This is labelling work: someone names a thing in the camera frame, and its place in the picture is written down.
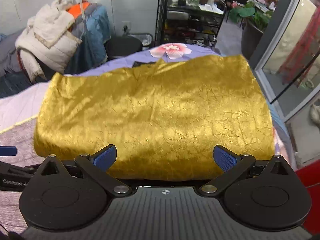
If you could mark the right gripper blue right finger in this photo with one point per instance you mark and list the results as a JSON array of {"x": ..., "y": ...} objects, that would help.
[{"x": 234, "y": 167}]

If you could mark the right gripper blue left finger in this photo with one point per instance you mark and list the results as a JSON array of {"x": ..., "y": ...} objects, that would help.
[{"x": 95, "y": 167}]

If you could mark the green potted plant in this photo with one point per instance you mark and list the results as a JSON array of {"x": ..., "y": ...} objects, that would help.
[{"x": 254, "y": 22}]

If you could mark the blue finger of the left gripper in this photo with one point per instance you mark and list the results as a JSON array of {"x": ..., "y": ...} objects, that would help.
[{"x": 6, "y": 151}]

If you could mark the grey duvet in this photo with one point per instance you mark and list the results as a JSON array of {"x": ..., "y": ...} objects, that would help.
[{"x": 13, "y": 78}]

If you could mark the purple floral bedspread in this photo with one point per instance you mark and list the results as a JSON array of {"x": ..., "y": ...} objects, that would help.
[{"x": 169, "y": 52}]

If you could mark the beige quilted coat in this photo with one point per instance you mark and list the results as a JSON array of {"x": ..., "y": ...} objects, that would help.
[{"x": 47, "y": 38}]

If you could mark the black wire shelf rack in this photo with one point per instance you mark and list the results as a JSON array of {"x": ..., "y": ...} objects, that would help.
[{"x": 188, "y": 24}]

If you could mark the orange garment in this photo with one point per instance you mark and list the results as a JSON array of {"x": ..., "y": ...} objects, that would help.
[{"x": 75, "y": 10}]

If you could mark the blue denim garment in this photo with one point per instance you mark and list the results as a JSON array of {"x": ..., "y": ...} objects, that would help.
[{"x": 93, "y": 33}]

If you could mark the golden yellow satin jacket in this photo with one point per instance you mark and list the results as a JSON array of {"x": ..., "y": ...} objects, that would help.
[{"x": 163, "y": 118}]

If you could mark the glass sliding door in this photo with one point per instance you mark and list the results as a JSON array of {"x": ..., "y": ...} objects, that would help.
[{"x": 286, "y": 60}]

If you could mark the black waste bin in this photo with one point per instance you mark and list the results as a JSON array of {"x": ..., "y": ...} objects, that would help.
[{"x": 122, "y": 46}]

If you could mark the red box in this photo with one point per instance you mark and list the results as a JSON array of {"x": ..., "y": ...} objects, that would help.
[{"x": 310, "y": 177}]

